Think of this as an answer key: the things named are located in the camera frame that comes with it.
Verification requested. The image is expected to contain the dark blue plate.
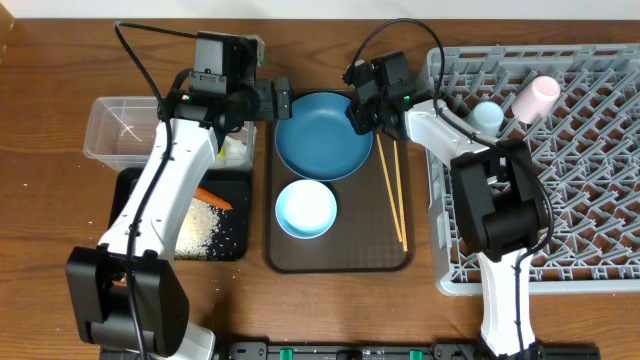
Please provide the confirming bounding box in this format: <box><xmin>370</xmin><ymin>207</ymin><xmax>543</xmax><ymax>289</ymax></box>
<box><xmin>275</xmin><ymin>92</ymin><xmax>373</xmax><ymax>182</ymax></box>

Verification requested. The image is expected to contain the light blue cup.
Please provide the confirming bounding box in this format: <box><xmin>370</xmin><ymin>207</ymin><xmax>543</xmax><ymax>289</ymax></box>
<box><xmin>465</xmin><ymin>101</ymin><xmax>504</xmax><ymax>137</ymax></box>

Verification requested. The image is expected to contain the wooden chopstick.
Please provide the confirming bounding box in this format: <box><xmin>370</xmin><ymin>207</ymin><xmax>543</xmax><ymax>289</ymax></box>
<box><xmin>393</xmin><ymin>140</ymin><xmax>408</xmax><ymax>252</ymax></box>
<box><xmin>375</xmin><ymin>133</ymin><xmax>403</xmax><ymax>243</ymax></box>

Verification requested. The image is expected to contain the orange carrot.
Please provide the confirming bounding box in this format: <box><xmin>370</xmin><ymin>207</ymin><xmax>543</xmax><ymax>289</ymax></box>
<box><xmin>194</xmin><ymin>187</ymin><xmax>233</xmax><ymax>210</ymax></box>

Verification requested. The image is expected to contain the white rice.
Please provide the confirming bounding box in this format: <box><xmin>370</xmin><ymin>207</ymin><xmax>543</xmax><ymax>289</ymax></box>
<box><xmin>175</xmin><ymin>199</ymin><xmax>233</xmax><ymax>260</ymax></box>

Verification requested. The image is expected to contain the light blue bowl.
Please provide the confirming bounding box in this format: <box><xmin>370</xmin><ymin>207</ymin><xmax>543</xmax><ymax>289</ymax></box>
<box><xmin>274</xmin><ymin>180</ymin><xmax>338</xmax><ymax>240</ymax></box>

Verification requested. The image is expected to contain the pink cup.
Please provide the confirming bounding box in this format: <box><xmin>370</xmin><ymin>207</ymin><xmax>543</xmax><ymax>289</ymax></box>
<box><xmin>511</xmin><ymin>76</ymin><xmax>561</xmax><ymax>124</ymax></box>

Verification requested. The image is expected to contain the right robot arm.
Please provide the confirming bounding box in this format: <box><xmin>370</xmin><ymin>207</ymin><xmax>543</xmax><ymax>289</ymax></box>
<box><xmin>342</xmin><ymin>51</ymin><xmax>554</xmax><ymax>359</ymax></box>

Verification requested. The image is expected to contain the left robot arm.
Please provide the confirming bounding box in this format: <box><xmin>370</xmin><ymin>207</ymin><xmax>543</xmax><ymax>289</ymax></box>
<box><xmin>66</xmin><ymin>31</ymin><xmax>292</xmax><ymax>359</ymax></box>

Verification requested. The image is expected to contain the grey dishwasher rack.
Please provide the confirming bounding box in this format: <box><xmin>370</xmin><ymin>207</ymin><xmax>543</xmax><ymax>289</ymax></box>
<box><xmin>420</xmin><ymin>44</ymin><xmax>639</xmax><ymax>294</ymax></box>

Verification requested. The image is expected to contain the clear plastic bin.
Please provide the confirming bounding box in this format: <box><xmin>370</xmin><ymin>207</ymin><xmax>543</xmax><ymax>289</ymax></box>
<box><xmin>84</xmin><ymin>97</ymin><xmax>256</xmax><ymax>171</ymax></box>

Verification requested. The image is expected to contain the brown serving tray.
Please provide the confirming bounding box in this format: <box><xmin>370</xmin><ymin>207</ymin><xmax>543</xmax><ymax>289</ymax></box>
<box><xmin>263</xmin><ymin>124</ymin><xmax>415</xmax><ymax>274</ymax></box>

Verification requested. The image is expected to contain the black plastic tray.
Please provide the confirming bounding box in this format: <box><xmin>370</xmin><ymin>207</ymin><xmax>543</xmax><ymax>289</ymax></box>
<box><xmin>107</xmin><ymin>167</ymin><xmax>253</xmax><ymax>262</ymax></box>

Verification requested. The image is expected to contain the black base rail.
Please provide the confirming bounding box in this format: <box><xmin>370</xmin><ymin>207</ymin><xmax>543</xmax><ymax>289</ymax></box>
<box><xmin>213</xmin><ymin>342</ymin><xmax>601</xmax><ymax>360</ymax></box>

